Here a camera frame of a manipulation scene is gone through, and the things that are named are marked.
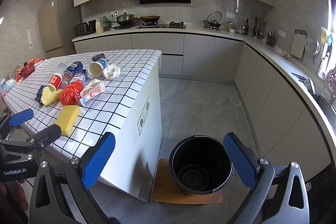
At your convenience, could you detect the lidded cooking pot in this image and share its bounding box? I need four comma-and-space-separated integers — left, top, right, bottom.
116, 12, 138, 26

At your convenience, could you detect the white tissue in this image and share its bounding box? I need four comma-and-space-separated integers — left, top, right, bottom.
102, 64, 121, 80

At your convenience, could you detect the blue cloth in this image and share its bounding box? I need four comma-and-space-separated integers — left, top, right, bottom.
35, 85, 46, 105

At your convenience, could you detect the gas stove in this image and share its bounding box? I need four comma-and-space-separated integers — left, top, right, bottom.
139, 21, 186, 29

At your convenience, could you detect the clear plastic cup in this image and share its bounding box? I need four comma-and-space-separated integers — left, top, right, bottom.
55, 63, 68, 75

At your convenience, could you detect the knife block holder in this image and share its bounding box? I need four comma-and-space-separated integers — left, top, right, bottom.
266, 30, 278, 47

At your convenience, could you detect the cream thermos jug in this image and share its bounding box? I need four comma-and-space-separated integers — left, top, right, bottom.
96, 18, 104, 34

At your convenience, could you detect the red paper cup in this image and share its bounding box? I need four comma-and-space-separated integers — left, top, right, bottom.
47, 73, 63, 91

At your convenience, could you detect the beige refrigerator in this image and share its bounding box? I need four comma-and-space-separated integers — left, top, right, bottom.
38, 0, 80, 58

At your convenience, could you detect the black kettle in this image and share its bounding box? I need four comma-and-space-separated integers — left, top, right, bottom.
203, 11, 222, 30

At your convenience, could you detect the person left hand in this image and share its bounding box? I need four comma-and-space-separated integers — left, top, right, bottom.
0, 179, 29, 211

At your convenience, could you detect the snack wrapper packet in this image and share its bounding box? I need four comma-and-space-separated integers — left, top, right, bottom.
75, 79, 106, 106

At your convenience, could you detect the black wok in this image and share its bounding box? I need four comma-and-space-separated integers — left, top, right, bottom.
139, 15, 161, 23

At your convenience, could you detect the blue pepsi can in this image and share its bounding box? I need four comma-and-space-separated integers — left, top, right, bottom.
63, 61, 83, 83

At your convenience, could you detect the black microwave oven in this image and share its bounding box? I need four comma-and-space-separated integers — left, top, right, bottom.
76, 20, 96, 36

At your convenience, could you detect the yellow rubber glove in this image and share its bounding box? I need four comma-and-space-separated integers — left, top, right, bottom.
41, 86, 62, 106

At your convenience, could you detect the brown wooden board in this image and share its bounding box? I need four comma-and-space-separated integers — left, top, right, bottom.
151, 159, 222, 205

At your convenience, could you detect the round metal strainer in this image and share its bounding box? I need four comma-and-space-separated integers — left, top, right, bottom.
305, 36, 321, 62

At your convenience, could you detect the red tool on counter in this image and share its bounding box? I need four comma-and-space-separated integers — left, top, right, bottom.
15, 59, 44, 82

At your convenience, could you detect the yellow sponge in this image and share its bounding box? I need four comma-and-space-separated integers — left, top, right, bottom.
55, 105, 80, 136

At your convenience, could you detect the white kitchen island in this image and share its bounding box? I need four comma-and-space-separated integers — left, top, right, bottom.
3, 49, 162, 202

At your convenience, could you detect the dark bottle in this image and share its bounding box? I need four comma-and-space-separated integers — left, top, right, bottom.
241, 18, 249, 36

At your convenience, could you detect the blue white paper cup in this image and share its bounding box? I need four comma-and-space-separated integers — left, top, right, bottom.
87, 58, 107, 78

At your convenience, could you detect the white cutting board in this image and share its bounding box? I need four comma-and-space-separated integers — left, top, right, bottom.
290, 30, 307, 59

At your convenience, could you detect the red plastic bag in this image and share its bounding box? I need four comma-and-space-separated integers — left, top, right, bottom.
59, 80, 84, 106

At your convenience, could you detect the utensil holder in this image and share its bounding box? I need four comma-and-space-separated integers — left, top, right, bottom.
253, 16, 264, 39

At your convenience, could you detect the black trash bucket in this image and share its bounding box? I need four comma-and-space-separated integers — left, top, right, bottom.
169, 135, 234, 195

